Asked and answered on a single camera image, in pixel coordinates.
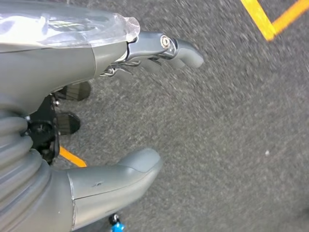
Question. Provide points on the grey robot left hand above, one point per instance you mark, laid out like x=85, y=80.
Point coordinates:
x=60, y=64

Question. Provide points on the blue metal shelf rack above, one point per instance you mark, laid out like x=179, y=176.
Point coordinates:
x=117, y=228

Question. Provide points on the black robot foot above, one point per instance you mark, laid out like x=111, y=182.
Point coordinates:
x=77, y=91
x=68, y=123

